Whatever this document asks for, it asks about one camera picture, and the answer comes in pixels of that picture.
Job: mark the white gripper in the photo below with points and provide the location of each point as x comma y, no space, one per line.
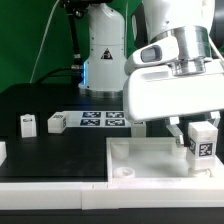
153,91

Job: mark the white square tabletop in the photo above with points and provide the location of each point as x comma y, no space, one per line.
140,159

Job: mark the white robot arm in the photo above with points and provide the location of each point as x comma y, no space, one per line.
189,21

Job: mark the white left fence piece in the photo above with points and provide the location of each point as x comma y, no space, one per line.
3,153

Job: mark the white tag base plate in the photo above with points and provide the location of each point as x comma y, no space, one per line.
98,119

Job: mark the white front fence rail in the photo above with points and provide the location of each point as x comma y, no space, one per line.
116,195

